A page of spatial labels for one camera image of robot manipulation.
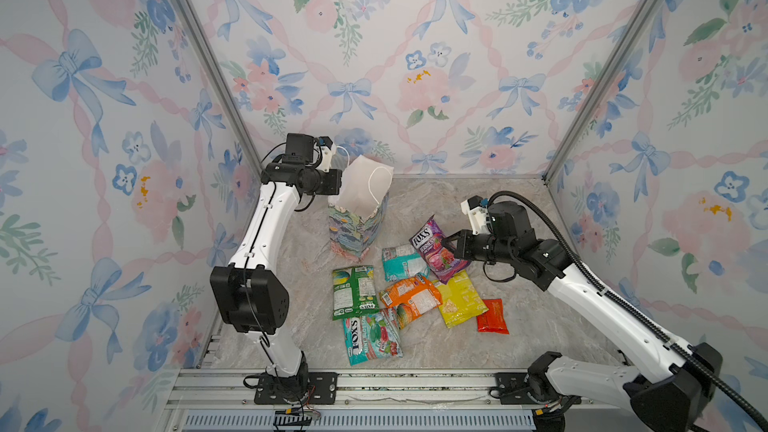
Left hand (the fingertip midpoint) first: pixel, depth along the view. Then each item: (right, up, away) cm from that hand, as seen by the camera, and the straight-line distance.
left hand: (341, 179), depth 83 cm
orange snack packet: (+21, -33, +5) cm, 39 cm away
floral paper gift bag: (+5, -10, -6) cm, 13 cm away
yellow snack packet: (+34, -34, +4) cm, 48 cm away
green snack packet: (+3, -33, +5) cm, 33 cm away
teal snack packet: (+18, -25, +10) cm, 32 cm away
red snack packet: (+42, -40, +1) cm, 58 cm away
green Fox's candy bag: (+9, -42, -3) cm, 43 cm away
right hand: (+26, -16, -10) cm, 32 cm away
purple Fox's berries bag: (+26, -21, -8) cm, 34 cm away
